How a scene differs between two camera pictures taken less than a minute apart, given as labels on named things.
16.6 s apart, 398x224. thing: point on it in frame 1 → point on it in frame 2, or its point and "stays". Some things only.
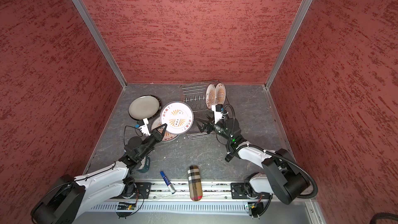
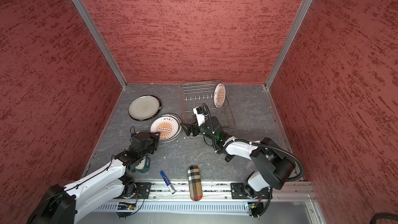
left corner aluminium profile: x=94 y=29 stays
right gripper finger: x=205 y=122 → x=189 y=129
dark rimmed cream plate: x=144 y=107 stays
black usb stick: x=228 y=157 stays
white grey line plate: x=143 y=107 stays
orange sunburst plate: x=210 y=95 → x=168 y=125
